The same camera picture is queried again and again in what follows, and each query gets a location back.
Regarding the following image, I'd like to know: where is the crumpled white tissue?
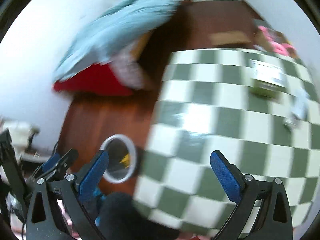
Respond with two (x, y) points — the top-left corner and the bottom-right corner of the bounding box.
(283, 88), (310, 131)

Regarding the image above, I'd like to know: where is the light blue duvet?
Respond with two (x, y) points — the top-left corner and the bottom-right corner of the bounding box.
(53, 0), (181, 82)

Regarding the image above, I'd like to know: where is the green carton box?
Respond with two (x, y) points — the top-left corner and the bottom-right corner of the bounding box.
(250, 60), (286, 99)

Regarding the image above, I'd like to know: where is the white round trash bin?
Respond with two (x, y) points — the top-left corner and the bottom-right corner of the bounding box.
(100, 134), (138, 184)

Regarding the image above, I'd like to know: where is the orange snack wrapper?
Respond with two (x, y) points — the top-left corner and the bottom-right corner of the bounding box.
(120, 153), (131, 168)

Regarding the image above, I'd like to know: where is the bed with red sheet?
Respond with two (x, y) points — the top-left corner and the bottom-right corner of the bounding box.
(52, 29), (156, 98)

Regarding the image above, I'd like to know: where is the green white checkered tablecloth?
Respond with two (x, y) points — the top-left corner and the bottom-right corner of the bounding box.
(133, 49), (319, 235)

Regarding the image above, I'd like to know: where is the black fuzzy trouser leg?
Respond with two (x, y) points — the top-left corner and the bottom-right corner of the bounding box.
(98, 192), (180, 240)

